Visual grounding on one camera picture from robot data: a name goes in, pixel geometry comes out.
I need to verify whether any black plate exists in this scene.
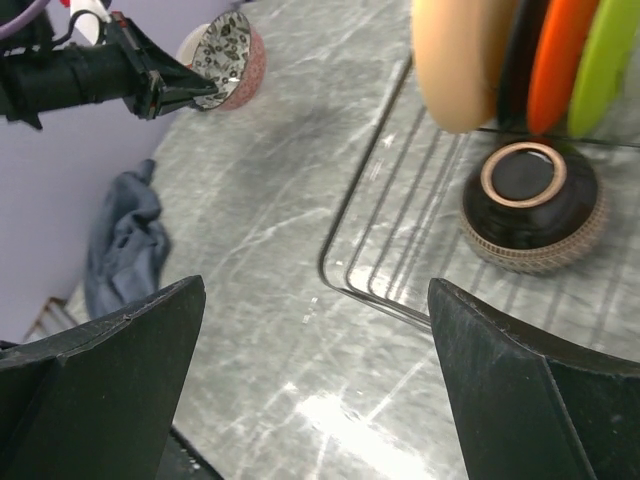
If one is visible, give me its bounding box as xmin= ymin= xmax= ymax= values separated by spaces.
xmin=496 ymin=0 xmax=549 ymax=129

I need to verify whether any orange plate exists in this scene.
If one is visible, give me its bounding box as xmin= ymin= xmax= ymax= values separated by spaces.
xmin=526 ymin=0 xmax=599 ymax=135

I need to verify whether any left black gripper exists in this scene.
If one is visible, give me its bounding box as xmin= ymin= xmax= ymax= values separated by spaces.
xmin=1 ymin=17 xmax=218 ymax=130

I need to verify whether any green plate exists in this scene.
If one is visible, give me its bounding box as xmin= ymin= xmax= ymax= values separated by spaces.
xmin=567 ymin=0 xmax=639 ymax=138

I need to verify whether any pink patterned bowl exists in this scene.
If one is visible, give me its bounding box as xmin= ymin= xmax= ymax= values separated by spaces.
xmin=176 ymin=11 xmax=266 ymax=111

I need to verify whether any beige plate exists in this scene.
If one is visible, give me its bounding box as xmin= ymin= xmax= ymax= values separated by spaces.
xmin=411 ymin=0 xmax=518 ymax=133

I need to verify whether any dark brown patterned bowl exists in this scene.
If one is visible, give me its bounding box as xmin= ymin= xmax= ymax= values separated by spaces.
xmin=460 ymin=139 xmax=609 ymax=274

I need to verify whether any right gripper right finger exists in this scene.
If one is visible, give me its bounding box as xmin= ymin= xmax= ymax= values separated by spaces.
xmin=428 ymin=278 xmax=639 ymax=479

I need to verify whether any aluminium frame rail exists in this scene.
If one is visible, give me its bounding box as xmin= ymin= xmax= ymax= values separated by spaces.
xmin=22 ymin=297 xmax=80 ymax=343

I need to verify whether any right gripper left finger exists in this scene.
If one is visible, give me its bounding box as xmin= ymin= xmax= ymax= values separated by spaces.
xmin=1 ymin=276 xmax=206 ymax=479

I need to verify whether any black wire dish rack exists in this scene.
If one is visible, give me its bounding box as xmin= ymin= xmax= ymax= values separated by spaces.
xmin=317 ymin=60 xmax=639 ymax=347

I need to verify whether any blue cloth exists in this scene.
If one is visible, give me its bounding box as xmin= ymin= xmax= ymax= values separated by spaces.
xmin=83 ymin=159 xmax=171 ymax=319

